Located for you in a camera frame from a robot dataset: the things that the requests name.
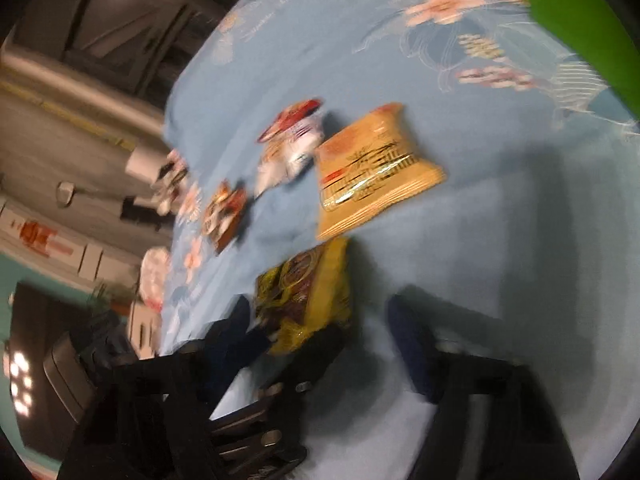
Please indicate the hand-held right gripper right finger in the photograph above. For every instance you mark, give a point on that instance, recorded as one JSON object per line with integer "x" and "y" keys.
{"x": 410, "y": 345}

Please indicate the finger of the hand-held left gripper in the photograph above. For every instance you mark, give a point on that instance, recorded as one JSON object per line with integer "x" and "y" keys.
{"x": 252, "y": 360}
{"x": 310, "y": 365}

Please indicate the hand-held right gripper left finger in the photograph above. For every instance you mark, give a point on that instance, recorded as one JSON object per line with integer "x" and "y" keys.
{"x": 227, "y": 340}

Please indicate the yellow and brown snack packet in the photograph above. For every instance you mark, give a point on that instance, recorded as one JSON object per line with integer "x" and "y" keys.
{"x": 305, "y": 290}

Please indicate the panda print snack packet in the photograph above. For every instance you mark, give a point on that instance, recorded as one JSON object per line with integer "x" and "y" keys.
{"x": 225, "y": 215}

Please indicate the yellow rice cracker packet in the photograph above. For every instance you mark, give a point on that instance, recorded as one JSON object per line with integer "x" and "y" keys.
{"x": 370, "y": 175}

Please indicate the white blue-print snack packet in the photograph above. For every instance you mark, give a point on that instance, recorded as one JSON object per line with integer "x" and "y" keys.
{"x": 285, "y": 165}

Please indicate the red snack packet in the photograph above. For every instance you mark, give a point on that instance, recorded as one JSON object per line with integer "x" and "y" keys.
{"x": 290, "y": 117}

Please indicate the green cardboard box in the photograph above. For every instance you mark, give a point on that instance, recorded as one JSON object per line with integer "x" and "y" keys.
{"x": 575, "y": 10}

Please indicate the white crumpled bag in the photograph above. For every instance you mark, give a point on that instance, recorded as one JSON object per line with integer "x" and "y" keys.
{"x": 155, "y": 275}

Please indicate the light blue floral blanket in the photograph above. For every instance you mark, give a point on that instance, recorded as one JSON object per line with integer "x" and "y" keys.
{"x": 450, "y": 210}

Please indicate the black box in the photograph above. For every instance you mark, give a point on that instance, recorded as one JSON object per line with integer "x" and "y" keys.
{"x": 140, "y": 212}

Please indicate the black and white crumpled cloth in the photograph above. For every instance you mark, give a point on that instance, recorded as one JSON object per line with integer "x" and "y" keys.
{"x": 172, "y": 180}

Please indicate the white low cabinet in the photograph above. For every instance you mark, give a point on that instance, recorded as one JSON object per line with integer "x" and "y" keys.
{"x": 75, "y": 255}

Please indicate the dark glossy panel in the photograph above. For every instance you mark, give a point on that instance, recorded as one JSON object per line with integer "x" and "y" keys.
{"x": 45, "y": 310}

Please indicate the white cylinder container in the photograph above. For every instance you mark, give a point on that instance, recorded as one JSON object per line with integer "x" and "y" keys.
{"x": 145, "y": 165}

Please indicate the grey curtain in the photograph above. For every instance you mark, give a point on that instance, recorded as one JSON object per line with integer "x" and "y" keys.
{"x": 60, "y": 125}

